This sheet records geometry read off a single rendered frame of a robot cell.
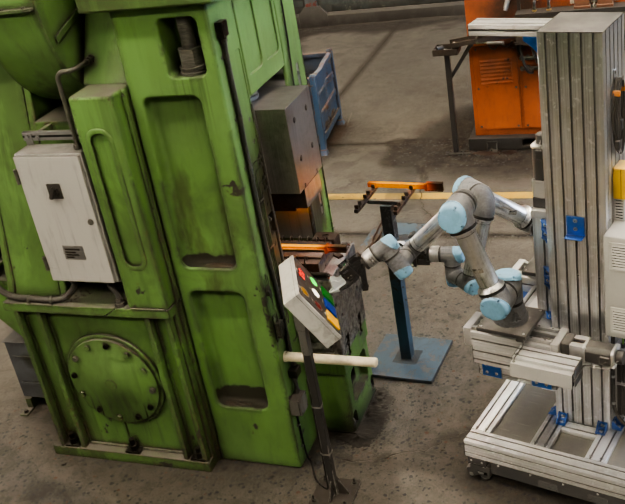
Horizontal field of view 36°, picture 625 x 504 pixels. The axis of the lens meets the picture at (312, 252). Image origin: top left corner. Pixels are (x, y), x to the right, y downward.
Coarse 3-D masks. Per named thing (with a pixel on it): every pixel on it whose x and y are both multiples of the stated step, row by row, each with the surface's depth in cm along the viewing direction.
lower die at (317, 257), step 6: (288, 252) 454; (294, 252) 453; (300, 252) 452; (306, 252) 451; (312, 252) 450; (318, 252) 449; (324, 252) 449; (330, 252) 456; (300, 258) 448; (312, 258) 446; (318, 258) 445; (324, 258) 449; (330, 258) 456; (306, 264) 443; (312, 264) 442; (318, 264) 442; (324, 264) 449; (312, 270) 444; (318, 270) 443
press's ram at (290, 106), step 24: (264, 96) 420; (288, 96) 415; (264, 120) 407; (288, 120) 405; (312, 120) 430; (264, 144) 413; (288, 144) 409; (312, 144) 432; (288, 168) 415; (312, 168) 432; (288, 192) 421
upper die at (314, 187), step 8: (312, 184) 432; (320, 184) 442; (304, 192) 424; (312, 192) 432; (272, 200) 432; (280, 200) 430; (288, 200) 429; (296, 200) 428; (304, 200) 426; (312, 200) 433
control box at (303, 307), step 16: (288, 272) 395; (304, 272) 403; (288, 288) 385; (304, 288) 386; (320, 288) 408; (288, 304) 377; (304, 304) 378; (320, 304) 391; (304, 320) 381; (320, 320) 382; (320, 336) 385; (336, 336) 386
